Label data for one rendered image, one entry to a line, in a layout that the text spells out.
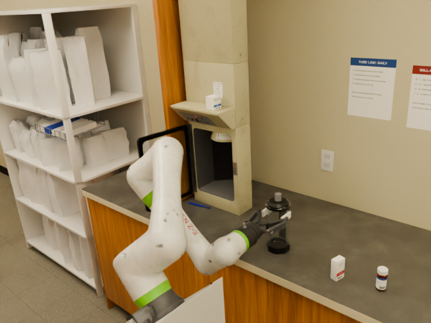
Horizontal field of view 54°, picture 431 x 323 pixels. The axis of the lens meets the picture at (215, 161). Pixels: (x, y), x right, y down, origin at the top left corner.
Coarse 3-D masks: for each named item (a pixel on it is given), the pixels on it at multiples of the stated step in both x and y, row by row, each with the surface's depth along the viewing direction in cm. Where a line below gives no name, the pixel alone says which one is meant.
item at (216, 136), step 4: (212, 132) 218; (216, 132) 214; (212, 136) 216; (216, 136) 214; (220, 136) 212; (224, 136) 211; (228, 136) 211; (216, 140) 213; (220, 140) 212; (224, 140) 211; (228, 140) 211
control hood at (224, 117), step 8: (176, 104) 209; (184, 104) 208; (192, 104) 207; (200, 104) 206; (176, 112) 212; (184, 112) 207; (192, 112) 201; (200, 112) 197; (208, 112) 193; (216, 112) 191; (224, 112) 192; (232, 112) 196; (216, 120) 197; (224, 120) 193; (232, 120) 197; (232, 128) 198
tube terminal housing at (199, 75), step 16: (192, 64) 206; (208, 64) 199; (224, 64) 193; (240, 64) 193; (192, 80) 209; (208, 80) 202; (224, 80) 196; (240, 80) 195; (192, 96) 213; (224, 96) 199; (240, 96) 198; (240, 112) 200; (192, 128) 220; (208, 128) 212; (224, 128) 205; (240, 128) 203; (240, 144) 206; (240, 160) 208; (240, 176) 211; (240, 192) 214; (224, 208) 223; (240, 208) 217
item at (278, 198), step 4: (276, 192) 180; (276, 196) 178; (280, 196) 178; (272, 200) 180; (276, 200) 178; (280, 200) 179; (284, 200) 179; (268, 204) 179; (272, 204) 177; (276, 204) 176; (280, 204) 176; (284, 204) 177; (288, 204) 178
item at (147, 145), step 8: (144, 136) 204; (168, 136) 213; (176, 136) 216; (184, 136) 220; (144, 144) 205; (152, 144) 208; (184, 144) 221; (144, 152) 206; (184, 152) 222; (184, 160) 224; (184, 168) 225; (184, 176) 227; (184, 184) 228; (184, 192) 229
